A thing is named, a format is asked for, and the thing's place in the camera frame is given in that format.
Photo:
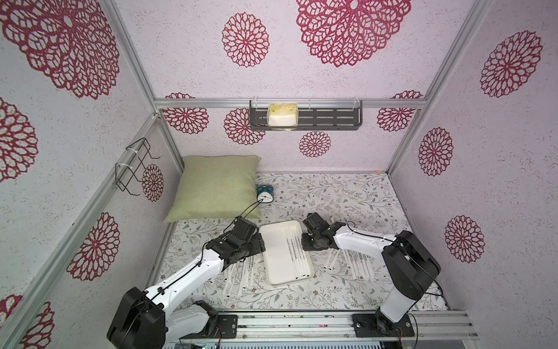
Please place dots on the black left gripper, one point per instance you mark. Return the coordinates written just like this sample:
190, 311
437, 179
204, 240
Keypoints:
258, 244

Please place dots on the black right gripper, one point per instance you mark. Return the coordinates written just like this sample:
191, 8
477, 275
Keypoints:
308, 238

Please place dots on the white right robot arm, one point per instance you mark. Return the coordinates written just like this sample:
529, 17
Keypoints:
410, 265

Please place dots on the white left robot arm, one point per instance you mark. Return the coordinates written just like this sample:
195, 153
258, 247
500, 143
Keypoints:
150, 319

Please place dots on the white plastic storage tray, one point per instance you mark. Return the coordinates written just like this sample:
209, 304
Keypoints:
285, 261

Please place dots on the teal alarm clock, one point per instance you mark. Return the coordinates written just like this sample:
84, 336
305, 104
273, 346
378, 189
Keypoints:
265, 194

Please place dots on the green linen pillow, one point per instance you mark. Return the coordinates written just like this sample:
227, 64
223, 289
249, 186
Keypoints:
215, 187

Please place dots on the yellow sponge pack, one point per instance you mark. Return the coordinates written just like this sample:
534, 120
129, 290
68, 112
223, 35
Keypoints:
282, 115

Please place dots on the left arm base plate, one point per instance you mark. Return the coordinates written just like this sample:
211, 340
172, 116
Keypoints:
218, 327

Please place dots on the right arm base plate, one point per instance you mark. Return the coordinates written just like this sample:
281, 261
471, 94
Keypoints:
378, 325

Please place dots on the dark metal wall shelf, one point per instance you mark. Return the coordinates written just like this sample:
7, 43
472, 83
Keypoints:
312, 119

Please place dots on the black wire wall rack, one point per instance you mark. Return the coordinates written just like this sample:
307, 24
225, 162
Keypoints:
126, 172

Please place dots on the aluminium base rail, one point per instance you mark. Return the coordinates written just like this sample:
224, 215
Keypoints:
298, 328

